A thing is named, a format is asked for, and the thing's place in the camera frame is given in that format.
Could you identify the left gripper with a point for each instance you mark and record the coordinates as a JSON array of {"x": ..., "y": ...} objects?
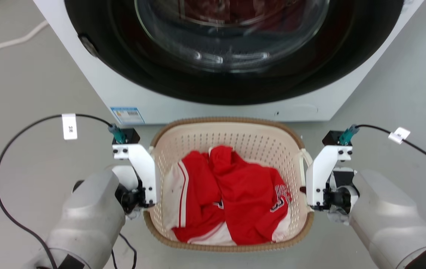
[{"x": 129, "y": 196}]

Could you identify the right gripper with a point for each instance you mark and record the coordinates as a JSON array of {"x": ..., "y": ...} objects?
[{"x": 338, "y": 198}]

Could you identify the beige plastic laundry basket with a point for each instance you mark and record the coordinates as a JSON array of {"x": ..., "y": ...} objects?
[{"x": 235, "y": 136}]

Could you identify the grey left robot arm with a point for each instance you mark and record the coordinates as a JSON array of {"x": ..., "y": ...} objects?
[{"x": 86, "y": 220}]

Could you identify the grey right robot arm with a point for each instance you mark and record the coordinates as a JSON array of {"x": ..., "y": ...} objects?
[{"x": 388, "y": 216}]

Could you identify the blue energy label sticker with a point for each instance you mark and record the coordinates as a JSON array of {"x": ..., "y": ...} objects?
[{"x": 127, "y": 115}]

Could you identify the red and white jersey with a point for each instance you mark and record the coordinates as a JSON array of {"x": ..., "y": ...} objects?
[{"x": 243, "y": 194}]

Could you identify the white front-load washing machine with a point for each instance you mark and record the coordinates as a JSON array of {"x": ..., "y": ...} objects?
[{"x": 116, "y": 89}]

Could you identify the round black washer door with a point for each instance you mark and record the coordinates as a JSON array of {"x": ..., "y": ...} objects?
[{"x": 97, "y": 22}]

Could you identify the red clothes inside drum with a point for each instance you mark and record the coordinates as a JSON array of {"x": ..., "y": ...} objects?
[{"x": 213, "y": 9}]

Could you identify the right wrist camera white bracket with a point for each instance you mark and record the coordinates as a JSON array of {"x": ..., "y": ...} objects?
[{"x": 319, "y": 172}]

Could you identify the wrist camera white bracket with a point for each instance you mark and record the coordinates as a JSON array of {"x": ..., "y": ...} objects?
[
  {"x": 144, "y": 164},
  {"x": 319, "y": 172}
]

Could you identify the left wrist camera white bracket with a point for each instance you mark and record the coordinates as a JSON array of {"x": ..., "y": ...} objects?
[{"x": 144, "y": 164}]

